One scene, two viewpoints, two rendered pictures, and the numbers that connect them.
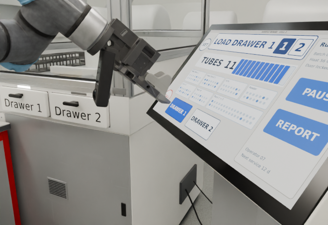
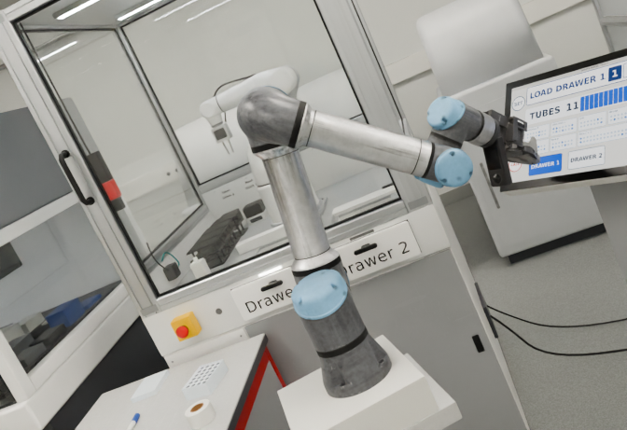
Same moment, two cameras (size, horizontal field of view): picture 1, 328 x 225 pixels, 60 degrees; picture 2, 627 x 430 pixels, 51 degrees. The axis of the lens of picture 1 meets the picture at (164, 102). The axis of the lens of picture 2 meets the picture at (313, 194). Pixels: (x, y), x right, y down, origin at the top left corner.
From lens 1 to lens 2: 1.20 m
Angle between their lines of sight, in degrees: 14
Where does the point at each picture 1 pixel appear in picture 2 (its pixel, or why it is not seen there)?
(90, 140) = (399, 284)
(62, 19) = (474, 126)
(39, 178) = not seen: hidden behind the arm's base
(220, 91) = (582, 128)
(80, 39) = (485, 135)
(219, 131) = (610, 151)
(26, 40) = not seen: hidden behind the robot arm
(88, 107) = (386, 242)
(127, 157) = (458, 274)
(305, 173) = not seen: outside the picture
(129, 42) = (504, 124)
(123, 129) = (439, 243)
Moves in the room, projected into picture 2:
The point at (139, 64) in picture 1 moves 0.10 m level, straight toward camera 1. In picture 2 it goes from (517, 137) to (547, 134)
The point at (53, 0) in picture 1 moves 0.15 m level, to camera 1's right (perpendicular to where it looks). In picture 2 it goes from (467, 115) to (522, 87)
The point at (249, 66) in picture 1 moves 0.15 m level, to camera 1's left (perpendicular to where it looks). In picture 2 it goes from (594, 99) to (546, 125)
